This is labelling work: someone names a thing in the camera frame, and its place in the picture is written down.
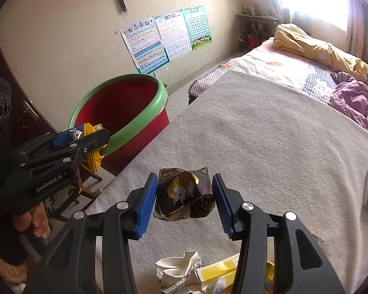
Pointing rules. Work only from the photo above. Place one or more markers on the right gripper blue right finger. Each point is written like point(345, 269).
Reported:
point(228, 203)

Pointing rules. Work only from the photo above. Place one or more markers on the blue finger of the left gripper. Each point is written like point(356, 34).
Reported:
point(79, 148)
point(67, 137)

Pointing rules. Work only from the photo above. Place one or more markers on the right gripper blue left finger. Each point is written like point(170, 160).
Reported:
point(145, 204)

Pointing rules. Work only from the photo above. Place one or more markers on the dark gold wrapper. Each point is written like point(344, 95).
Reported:
point(183, 194)

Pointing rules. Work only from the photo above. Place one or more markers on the yellow juice carton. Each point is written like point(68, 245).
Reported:
point(218, 277)

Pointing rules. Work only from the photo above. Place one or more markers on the white floral paper cup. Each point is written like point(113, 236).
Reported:
point(178, 274)

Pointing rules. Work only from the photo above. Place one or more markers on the person left hand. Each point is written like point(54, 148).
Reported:
point(38, 220)

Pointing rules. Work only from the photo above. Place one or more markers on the small yellow snack packet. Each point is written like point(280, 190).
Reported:
point(94, 158)

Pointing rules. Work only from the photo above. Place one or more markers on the wooden chair floral cushion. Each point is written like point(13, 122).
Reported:
point(58, 203)

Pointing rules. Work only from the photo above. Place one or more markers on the red bin with green rim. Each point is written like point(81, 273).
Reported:
point(132, 107)

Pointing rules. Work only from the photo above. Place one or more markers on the bed with patterned sheet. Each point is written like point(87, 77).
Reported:
point(268, 63)

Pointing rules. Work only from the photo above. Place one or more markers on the purple quilt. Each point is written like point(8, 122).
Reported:
point(350, 97)

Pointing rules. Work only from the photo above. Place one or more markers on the red bucket under table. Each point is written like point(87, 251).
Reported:
point(252, 41)

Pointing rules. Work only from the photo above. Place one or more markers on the yellow quilt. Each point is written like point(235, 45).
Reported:
point(291, 38)

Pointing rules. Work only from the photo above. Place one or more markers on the dark side table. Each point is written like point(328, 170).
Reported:
point(263, 26)

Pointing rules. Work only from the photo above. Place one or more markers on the right pink curtain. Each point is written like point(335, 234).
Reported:
point(357, 30)

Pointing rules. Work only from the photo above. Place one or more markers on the left alphabet wall poster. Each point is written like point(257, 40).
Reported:
point(145, 45)

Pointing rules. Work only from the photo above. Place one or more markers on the middle white wall poster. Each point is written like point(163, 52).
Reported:
point(174, 34)

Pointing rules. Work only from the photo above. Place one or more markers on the right number wall poster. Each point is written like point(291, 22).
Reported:
point(197, 26)

